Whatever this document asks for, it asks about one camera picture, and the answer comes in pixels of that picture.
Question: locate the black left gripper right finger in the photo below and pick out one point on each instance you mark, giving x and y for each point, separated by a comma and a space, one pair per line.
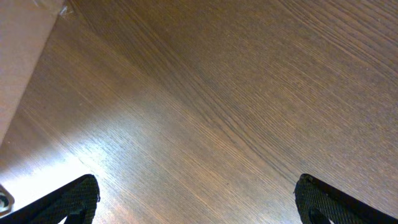
319, 202

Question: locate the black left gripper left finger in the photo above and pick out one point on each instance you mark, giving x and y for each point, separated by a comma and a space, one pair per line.
75, 202

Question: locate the brown cardboard box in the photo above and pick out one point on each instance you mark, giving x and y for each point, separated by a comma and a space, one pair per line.
25, 27

